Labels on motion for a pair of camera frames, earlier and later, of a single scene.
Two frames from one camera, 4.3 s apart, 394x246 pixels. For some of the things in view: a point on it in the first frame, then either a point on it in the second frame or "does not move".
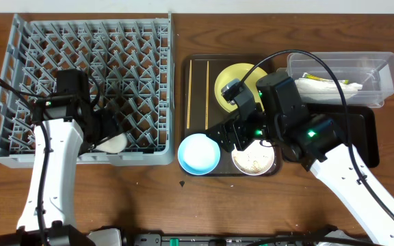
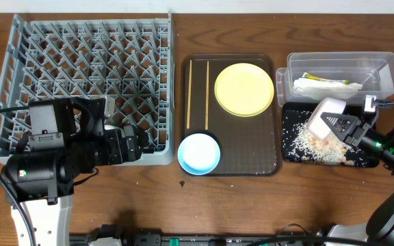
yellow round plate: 238,71 does not move
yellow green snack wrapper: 306,75 does not move
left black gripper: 106,128 to 128,144
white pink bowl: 256,159 to 317,128
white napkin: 312,89 does not move
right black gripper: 227,130 to 353,130
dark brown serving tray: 201,111 does not move
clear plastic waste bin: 366,77 does not move
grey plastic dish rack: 131,59 does not move
